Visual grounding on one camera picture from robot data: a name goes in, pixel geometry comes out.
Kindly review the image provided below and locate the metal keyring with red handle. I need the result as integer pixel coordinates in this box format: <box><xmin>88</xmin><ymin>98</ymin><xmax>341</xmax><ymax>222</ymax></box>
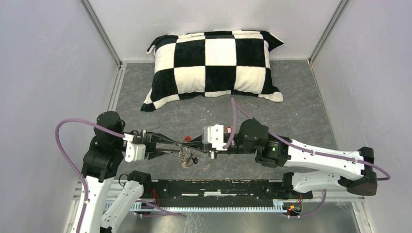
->
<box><xmin>178</xmin><ymin>145</ymin><xmax>194</xmax><ymax>168</ymax></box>

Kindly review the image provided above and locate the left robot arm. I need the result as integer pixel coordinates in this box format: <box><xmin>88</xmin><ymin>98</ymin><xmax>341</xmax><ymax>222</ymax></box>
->
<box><xmin>71</xmin><ymin>111</ymin><xmax>174</xmax><ymax>233</ymax></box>

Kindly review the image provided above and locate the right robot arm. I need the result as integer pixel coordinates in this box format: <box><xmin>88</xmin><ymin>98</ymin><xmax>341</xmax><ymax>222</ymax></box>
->
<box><xmin>183</xmin><ymin>118</ymin><xmax>378</xmax><ymax>198</ymax></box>

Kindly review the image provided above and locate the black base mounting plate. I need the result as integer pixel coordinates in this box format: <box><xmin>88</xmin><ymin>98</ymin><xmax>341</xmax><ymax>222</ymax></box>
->
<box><xmin>141</xmin><ymin>180</ymin><xmax>313</xmax><ymax>208</ymax></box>

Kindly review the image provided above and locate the black white checkered pillow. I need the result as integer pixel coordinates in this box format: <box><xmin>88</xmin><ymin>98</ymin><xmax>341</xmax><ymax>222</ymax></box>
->
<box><xmin>141</xmin><ymin>30</ymin><xmax>283</xmax><ymax>112</ymax></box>

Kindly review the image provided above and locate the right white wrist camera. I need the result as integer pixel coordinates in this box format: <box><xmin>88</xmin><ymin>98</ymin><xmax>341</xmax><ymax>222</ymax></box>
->
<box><xmin>202</xmin><ymin>124</ymin><xmax>226</xmax><ymax>150</ymax></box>

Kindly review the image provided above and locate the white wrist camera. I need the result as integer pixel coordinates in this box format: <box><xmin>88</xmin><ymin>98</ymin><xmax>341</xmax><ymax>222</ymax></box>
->
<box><xmin>202</xmin><ymin>124</ymin><xmax>226</xmax><ymax>150</ymax></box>
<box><xmin>123</xmin><ymin>133</ymin><xmax>146</xmax><ymax>163</ymax></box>

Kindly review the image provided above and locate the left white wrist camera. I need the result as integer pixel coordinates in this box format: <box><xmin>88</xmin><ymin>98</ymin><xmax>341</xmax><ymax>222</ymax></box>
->
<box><xmin>123</xmin><ymin>133</ymin><xmax>146</xmax><ymax>163</ymax></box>

